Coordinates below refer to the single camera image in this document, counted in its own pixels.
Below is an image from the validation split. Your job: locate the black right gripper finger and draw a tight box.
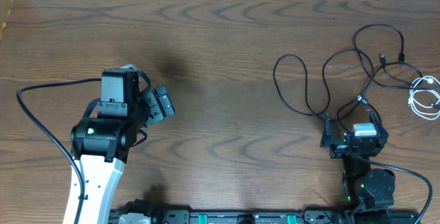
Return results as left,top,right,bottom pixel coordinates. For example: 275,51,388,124
320,113,333,148
367,109,388,142

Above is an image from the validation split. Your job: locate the black USB cable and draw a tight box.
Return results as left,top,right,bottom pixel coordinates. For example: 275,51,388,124
272,48,388,132
352,23,440,111

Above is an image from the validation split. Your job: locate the white USB cable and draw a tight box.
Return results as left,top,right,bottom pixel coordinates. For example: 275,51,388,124
408,75,440,121

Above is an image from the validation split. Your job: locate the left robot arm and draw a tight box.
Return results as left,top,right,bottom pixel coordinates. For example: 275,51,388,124
63,65,175,223

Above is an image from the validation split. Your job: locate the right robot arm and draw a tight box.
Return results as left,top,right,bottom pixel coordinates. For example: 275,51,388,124
320,110,395,223

